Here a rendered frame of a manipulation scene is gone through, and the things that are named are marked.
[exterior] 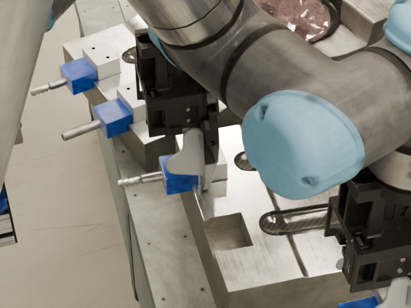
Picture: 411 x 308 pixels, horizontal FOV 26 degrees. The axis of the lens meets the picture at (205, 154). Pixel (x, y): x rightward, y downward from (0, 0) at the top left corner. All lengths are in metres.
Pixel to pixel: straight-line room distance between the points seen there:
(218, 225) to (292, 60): 0.46
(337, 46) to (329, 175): 0.75
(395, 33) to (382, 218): 0.18
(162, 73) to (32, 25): 0.61
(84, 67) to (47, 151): 1.17
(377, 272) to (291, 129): 0.25
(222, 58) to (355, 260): 0.23
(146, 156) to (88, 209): 1.09
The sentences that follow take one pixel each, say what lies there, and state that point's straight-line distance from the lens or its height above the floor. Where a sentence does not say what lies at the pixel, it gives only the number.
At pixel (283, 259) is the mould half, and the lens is 1.01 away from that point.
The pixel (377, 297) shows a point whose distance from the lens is 0.91.
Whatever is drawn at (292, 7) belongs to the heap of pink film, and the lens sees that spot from 1.38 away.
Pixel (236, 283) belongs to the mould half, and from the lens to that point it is 0.98.
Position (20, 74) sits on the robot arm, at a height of 1.44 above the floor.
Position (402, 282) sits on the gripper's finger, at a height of 1.03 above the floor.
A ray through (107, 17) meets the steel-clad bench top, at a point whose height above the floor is 0.80.
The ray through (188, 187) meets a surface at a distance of 1.09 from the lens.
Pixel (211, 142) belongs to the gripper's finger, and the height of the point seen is 0.98.
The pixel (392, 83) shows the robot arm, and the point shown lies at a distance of 0.62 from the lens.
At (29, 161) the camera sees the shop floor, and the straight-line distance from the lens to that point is 2.44.
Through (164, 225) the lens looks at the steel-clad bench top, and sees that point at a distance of 1.16.
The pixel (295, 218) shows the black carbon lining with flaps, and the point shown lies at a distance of 1.06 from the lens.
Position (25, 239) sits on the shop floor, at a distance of 2.24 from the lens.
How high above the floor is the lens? 1.66
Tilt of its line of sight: 44 degrees down
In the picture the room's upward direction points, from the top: straight up
